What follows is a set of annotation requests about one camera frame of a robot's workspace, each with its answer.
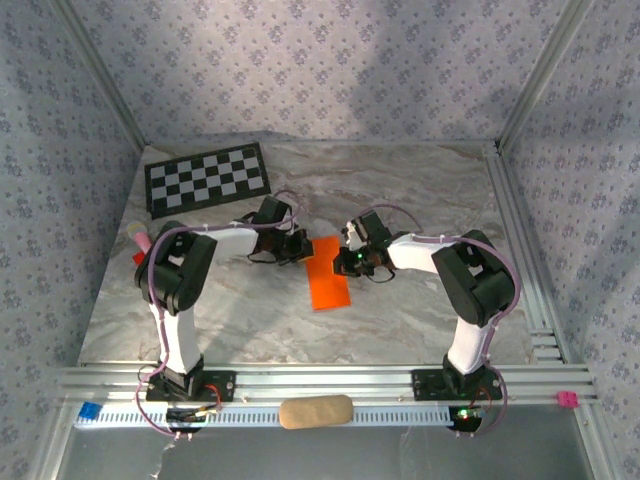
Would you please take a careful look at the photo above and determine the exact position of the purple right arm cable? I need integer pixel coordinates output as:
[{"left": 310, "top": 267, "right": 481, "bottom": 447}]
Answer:
[{"left": 357, "top": 203, "right": 524, "bottom": 440}]

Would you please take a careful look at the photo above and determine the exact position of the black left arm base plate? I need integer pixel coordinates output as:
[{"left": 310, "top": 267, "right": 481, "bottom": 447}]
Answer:
[{"left": 144, "top": 369, "right": 237, "bottom": 404}]

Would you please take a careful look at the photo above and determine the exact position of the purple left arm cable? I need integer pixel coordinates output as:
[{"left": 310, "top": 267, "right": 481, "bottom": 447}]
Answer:
[{"left": 134, "top": 188, "right": 305, "bottom": 441}]

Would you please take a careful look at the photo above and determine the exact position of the aluminium frame post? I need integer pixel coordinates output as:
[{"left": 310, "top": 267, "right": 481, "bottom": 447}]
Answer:
[
  {"left": 497, "top": 0, "right": 597, "bottom": 154},
  {"left": 49, "top": 0, "right": 150, "bottom": 154}
]

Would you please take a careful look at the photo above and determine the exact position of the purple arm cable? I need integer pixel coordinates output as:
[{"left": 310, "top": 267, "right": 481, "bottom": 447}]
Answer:
[
  {"left": 134, "top": 188, "right": 305, "bottom": 441},
  {"left": 357, "top": 203, "right": 524, "bottom": 440}
]

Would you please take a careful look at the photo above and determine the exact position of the black right controller board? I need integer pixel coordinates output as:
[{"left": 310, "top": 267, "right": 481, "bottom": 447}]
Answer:
[{"left": 448, "top": 405, "right": 487, "bottom": 433}]

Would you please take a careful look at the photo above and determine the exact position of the black and white checkerboard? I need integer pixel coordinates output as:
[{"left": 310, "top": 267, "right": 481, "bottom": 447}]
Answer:
[{"left": 143, "top": 142, "right": 272, "bottom": 221}]

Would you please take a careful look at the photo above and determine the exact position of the orange paper sheet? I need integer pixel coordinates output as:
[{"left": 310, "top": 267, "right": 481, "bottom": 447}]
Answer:
[{"left": 304, "top": 233, "right": 354, "bottom": 313}]

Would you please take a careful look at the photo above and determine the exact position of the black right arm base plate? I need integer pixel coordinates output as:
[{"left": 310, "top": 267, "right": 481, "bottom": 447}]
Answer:
[{"left": 410, "top": 368, "right": 504, "bottom": 402}]

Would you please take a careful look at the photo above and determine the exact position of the tan cork oval pad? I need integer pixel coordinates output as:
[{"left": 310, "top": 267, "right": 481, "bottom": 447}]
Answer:
[{"left": 278, "top": 394, "right": 355, "bottom": 431}]

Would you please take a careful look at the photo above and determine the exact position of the aluminium side rail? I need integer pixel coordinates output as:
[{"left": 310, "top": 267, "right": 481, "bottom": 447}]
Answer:
[{"left": 482, "top": 144, "right": 569, "bottom": 364}]

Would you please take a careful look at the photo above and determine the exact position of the black controller board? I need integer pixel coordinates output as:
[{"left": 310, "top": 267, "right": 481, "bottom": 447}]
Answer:
[
  {"left": 166, "top": 407, "right": 224, "bottom": 434},
  {"left": 448, "top": 405, "right": 487, "bottom": 433}
]

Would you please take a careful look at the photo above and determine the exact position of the white slotted cable duct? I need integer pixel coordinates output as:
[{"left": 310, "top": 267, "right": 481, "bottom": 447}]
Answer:
[{"left": 73, "top": 403, "right": 459, "bottom": 429}]

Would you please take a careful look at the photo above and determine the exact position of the long aluminium mounting rail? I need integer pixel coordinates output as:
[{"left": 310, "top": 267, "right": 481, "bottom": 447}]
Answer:
[{"left": 54, "top": 363, "right": 599, "bottom": 406}]

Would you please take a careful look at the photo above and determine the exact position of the black left controller board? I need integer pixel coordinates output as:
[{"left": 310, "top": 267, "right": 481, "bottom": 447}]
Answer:
[{"left": 166, "top": 407, "right": 224, "bottom": 434}]

